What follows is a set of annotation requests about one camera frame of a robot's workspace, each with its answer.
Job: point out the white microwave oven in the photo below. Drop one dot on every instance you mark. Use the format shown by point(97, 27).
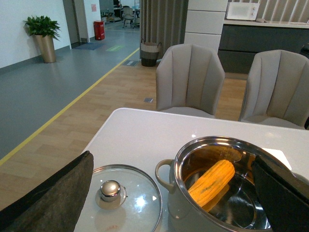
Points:
point(242, 11)

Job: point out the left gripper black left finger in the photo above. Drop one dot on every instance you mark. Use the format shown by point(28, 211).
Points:
point(56, 204)

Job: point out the beige chair left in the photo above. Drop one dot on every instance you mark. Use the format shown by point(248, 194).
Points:
point(189, 80)

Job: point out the white electric cooking pot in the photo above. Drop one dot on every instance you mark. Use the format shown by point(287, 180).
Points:
point(236, 208)

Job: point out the red bin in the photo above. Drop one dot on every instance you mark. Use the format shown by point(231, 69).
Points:
point(99, 30)

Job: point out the gold tall planter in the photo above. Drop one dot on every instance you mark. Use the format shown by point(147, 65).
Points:
point(46, 46)

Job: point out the beige chair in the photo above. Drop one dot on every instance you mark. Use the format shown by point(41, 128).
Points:
point(277, 90)
point(189, 80)

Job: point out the blue floor mat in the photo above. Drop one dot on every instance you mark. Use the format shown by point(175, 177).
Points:
point(89, 46)

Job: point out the yellow corn cob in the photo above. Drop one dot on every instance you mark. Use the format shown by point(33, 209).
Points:
point(212, 182)

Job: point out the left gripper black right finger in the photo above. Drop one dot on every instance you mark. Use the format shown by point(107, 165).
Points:
point(283, 196)

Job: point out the woven striped basket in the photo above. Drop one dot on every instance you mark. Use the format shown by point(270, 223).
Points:
point(149, 53)

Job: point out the beige chair right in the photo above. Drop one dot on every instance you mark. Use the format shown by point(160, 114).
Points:
point(277, 90)

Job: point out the green potted plant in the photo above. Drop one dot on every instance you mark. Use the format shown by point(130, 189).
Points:
point(42, 25)

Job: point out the glass pot lid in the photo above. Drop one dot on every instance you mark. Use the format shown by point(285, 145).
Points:
point(121, 198)

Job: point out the dark kitchen counter cabinet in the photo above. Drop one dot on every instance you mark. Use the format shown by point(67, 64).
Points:
point(239, 43)

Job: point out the grey curtain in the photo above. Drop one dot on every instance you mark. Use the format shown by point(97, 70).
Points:
point(163, 21)

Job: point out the distant office chair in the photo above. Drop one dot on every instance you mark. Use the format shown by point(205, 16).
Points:
point(128, 16)

